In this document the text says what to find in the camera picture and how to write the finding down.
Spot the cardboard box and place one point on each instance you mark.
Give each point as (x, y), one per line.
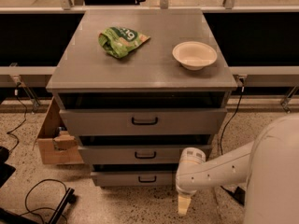
(55, 144)

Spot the white bowl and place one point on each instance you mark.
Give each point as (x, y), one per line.
(194, 55)

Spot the black stand leg left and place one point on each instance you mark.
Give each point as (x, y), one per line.
(69, 198)

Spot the green chip bag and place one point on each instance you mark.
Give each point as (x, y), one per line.
(120, 41)

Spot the black power adapter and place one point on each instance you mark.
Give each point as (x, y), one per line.
(239, 195)

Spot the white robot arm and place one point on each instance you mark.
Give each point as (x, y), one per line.
(268, 166)

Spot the grey drawer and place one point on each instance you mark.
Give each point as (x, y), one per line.
(135, 154)
(146, 178)
(83, 122)

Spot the grey drawer cabinet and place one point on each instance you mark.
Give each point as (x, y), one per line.
(149, 77)

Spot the grey bottom drawer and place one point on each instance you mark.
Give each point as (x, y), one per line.
(146, 178)

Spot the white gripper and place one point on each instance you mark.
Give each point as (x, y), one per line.
(184, 188)

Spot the grey middle drawer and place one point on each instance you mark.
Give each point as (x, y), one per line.
(135, 154)

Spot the grey top drawer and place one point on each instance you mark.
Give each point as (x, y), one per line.
(83, 122)

